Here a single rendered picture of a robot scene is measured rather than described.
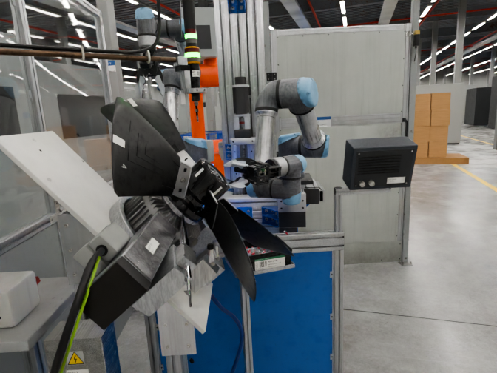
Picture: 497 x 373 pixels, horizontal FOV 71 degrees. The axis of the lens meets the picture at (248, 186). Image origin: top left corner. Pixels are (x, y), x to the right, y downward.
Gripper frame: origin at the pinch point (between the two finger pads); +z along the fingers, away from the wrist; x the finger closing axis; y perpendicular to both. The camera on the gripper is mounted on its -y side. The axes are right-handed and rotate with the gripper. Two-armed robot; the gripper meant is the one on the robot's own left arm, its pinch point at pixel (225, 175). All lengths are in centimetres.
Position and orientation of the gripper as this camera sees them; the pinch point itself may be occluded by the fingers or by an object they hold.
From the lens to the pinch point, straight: 119.7
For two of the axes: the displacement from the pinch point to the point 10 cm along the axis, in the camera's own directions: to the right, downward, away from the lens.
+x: -0.1, 9.6, 2.9
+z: -7.8, 1.7, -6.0
